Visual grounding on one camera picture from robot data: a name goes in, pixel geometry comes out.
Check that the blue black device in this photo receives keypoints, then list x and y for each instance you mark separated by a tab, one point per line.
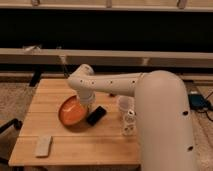
197	101

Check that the clear plastic cup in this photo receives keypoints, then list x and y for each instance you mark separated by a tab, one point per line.
125	103

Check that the black rectangular phone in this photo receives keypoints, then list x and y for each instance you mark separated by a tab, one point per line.
96	115

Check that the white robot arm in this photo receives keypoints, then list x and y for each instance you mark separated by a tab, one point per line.
163	119

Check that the beige rectangular sponge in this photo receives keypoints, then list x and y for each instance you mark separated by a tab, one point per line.
43	146

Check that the black chair base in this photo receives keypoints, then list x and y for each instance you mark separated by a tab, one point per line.
17	124

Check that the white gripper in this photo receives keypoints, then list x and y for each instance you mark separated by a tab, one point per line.
86	99

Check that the orange ceramic bowl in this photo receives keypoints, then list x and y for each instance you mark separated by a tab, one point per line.
72	111

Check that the white shelf rail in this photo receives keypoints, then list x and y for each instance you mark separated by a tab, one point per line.
32	55

